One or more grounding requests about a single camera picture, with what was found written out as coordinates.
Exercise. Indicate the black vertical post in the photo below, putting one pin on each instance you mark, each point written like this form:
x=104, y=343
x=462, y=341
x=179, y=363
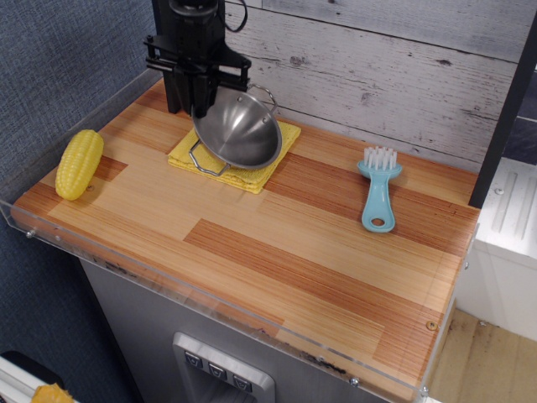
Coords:
x=509, y=112

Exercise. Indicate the yellow object bottom left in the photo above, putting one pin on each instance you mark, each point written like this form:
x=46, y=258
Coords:
x=51, y=394

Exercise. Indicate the steel bowl with wire handles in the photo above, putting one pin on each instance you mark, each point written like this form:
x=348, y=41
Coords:
x=239, y=130

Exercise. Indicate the clear acrylic table guard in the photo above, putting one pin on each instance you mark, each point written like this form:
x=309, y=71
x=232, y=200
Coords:
x=298, y=246

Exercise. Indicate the folded yellow towel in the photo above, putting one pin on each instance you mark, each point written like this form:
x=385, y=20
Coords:
x=252, y=181

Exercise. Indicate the grey toy fridge cabinet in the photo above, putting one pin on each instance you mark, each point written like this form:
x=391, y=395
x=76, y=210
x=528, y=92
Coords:
x=145, y=310

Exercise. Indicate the silver dispenser button panel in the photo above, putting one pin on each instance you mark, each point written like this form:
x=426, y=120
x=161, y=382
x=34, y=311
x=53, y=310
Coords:
x=210, y=375

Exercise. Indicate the yellow plastic corn cob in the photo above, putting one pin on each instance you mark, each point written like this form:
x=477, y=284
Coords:
x=78, y=164

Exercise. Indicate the white toy appliance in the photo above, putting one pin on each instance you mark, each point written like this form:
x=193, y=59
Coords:
x=498, y=280

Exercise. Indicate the light blue dish brush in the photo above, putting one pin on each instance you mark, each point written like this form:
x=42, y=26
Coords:
x=379, y=165

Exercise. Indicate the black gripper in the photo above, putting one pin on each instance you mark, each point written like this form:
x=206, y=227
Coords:
x=191, y=38

